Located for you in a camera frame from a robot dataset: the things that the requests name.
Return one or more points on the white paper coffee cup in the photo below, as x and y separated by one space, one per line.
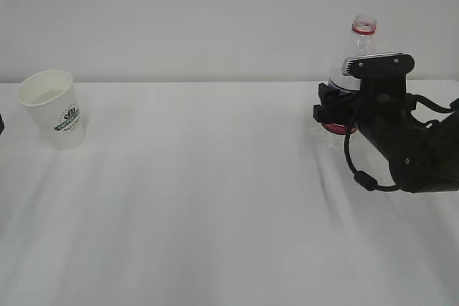
49 99

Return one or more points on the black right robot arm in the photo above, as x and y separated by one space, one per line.
417 137

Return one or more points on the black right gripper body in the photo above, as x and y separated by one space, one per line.
383 90

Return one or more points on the clear plastic water bottle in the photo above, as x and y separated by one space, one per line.
361 41

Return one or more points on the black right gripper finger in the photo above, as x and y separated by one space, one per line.
335 107

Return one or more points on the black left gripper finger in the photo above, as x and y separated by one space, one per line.
1 124

